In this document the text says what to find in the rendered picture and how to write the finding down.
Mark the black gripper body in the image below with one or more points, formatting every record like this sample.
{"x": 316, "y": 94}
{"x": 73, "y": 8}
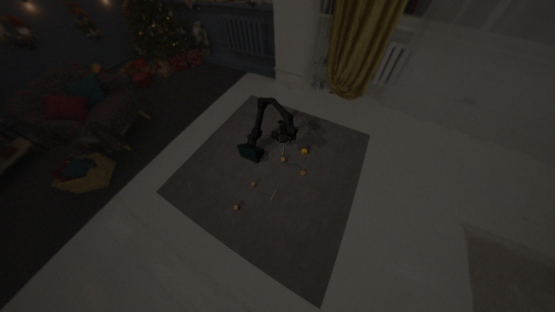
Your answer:
{"x": 275, "y": 134}

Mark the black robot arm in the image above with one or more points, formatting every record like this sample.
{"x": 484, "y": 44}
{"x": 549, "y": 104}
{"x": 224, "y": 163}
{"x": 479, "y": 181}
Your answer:
{"x": 286, "y": 125}

